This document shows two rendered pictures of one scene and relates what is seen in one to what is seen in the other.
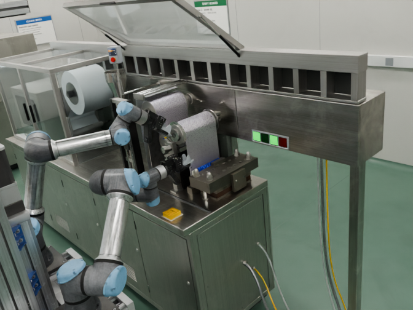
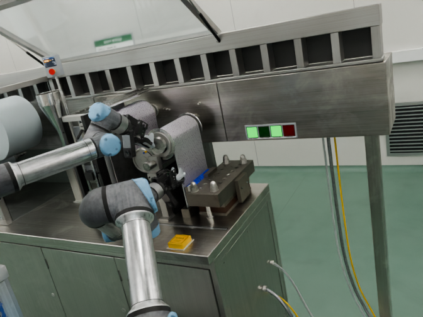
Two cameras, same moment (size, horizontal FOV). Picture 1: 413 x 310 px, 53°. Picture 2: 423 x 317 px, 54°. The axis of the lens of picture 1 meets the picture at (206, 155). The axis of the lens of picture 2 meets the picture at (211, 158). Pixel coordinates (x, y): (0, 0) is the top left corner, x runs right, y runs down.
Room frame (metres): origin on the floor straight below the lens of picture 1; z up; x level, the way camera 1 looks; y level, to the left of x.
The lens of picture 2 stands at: (0.44, 0.50, 1.72)
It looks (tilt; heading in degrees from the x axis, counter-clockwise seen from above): 18 degrees down; 342
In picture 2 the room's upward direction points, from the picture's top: 12 degrees counter-clockwise
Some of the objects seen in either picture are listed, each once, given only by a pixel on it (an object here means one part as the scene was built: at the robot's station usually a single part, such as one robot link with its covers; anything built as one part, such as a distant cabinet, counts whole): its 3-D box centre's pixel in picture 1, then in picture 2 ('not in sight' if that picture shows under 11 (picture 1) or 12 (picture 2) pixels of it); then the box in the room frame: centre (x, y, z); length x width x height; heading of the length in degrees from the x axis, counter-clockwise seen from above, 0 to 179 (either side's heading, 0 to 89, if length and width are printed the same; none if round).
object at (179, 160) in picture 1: (171, 165); (164, 182); (2.07, 0.19, 1.12); 0.12 x 0.08 x 0.09; 131
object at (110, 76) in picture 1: (115, 75); (50, 97); (2.81, 0.54, 1.50); 0.14 x 0.14 x 0.06
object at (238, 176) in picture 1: (239, 179); (243, 187); (2.10, -0.16, 0.96); 0.10 x 0.03 x 0.11; 131
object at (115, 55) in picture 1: (114, 55); (52, 66); (2.63, 0.48, 1.66); 0.07 x 0.07 x 0.10; 67
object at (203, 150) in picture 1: (203, 151); (192, 162); (2.23, 0.01, 1.11); 0.23 x 0.01 x 0.18; 131
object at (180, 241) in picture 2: (171, 213); (179, 241); (1.92, 0.22, 0.91); 0.07 x 0.07 x 0.02; 41
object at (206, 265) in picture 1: (121, 208); (73, 270); (2.94, 0.72, 0.43); 2.52 x 0.64 x 0.86; 41
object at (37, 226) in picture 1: (29, 234); not in sight; (1.77, 0.91, 0.98); 0.13 x 0.12 x 0.14; 14
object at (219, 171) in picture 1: (224, 171); (222, 181); (2.16, -0.09, 1.00); 0.40 x 0.16 x 0.06; 131
